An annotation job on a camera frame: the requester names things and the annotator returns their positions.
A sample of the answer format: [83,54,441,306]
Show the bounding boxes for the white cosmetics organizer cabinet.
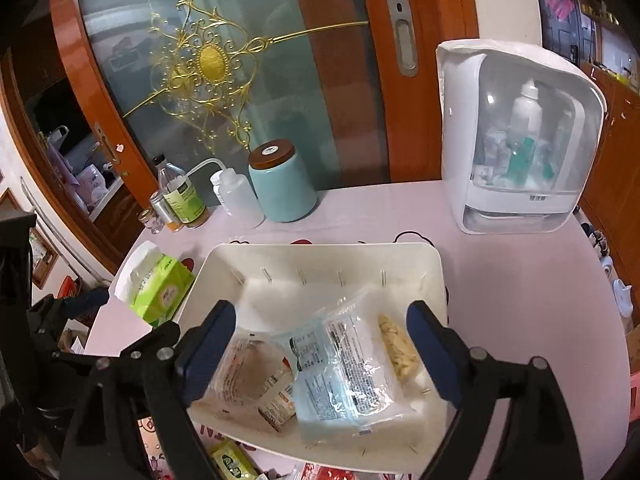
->
[436,39,608,235]

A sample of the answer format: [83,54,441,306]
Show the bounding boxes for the white squeeze bottle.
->
[186,158,265,229]

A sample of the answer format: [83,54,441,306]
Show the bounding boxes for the small metal can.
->
[150,191,183,232]

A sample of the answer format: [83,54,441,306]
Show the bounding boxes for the small green candy packet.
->
[209,439,259,480]

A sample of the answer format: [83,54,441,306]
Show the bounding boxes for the yellow noodle snack packet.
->
[378,313,421,385]

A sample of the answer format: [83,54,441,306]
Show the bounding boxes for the small glass jar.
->
[138,208,165,234]

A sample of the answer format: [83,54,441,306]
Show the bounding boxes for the green tissue pack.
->
[114,240,195,327]

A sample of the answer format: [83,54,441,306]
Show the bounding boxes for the light blue printed snack bag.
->
[270,299,416,443]

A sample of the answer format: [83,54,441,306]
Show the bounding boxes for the clear bottle green label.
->
[152,154,209,228]

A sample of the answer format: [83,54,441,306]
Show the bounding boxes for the teal ceramic canister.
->
[248,139,318,223]

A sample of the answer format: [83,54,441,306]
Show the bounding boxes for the red white snack packet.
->
[204,330,296,434]

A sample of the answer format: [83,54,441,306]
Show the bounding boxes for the white plastic storage bin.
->
[177,243,447,474]

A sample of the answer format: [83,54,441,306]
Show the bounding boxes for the pink cartoon table mat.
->
[84,179,633,480]

